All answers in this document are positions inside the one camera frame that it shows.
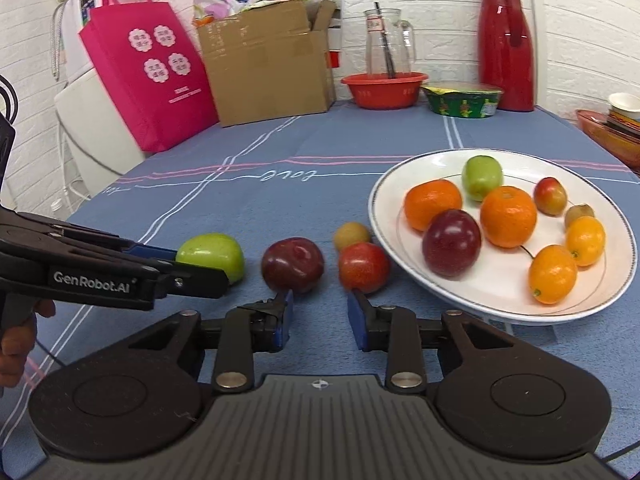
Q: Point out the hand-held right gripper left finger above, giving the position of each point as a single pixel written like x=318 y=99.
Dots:
x=282 y=320

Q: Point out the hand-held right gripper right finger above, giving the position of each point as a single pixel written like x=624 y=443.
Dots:
x=357 y=320

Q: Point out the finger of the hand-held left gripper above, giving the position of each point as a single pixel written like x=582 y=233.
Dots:
x=200 y=284
x=150 y=254

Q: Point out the large green jujube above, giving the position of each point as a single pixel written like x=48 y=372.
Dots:
x=215 y=252

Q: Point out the red jujube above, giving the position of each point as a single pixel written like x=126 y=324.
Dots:
x=550 y=196
x=364 y=267

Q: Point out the dark purple plum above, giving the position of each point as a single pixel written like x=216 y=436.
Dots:
x=451 y=243
x=292 y=265

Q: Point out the small brown kiwi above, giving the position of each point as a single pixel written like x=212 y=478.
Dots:
x=579 y=212
x=350 y=235

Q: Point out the white plate with dark rim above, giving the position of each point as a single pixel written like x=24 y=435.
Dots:
x=395 y=210

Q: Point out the orange tangerine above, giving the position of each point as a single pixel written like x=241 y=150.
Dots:
x=432 y=204
x=508 y=216

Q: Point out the small green jujube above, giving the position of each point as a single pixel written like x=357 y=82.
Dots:
x=481 y=177

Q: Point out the small yellow orange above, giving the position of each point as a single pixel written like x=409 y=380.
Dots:
x=585 y=240
x=552 y=273

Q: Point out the person's left hand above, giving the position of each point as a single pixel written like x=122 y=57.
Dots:
x=17 y=355

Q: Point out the white appliance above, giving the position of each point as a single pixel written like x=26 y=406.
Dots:
x=95 y=135

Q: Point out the blue plaid tablecloth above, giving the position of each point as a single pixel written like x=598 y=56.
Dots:
x=300 y=160

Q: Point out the pink tote bag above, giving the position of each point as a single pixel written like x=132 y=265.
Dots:
x=150 y=85

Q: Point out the brown cardboard box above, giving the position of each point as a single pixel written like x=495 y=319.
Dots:
x=265 y=70

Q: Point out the white water purifier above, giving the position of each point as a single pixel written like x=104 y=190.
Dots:
x=70 y=45

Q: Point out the red plastic basin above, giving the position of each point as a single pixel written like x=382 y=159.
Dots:
x=385 y=95

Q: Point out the green instant noodle bowl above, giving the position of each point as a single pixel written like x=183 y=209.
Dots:
x=460 y=107

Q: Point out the glass pitcher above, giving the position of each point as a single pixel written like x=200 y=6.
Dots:
x=377 y=55

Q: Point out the metal spoon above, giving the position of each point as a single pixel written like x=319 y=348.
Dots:
x=386 y=45

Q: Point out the red thermos jug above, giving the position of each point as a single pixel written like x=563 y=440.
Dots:
x=502 y=60

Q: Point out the orange glass bowl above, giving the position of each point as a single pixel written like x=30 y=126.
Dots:
x=607 y=142

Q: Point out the patterned bowl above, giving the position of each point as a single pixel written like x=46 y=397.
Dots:
x=622 y=125

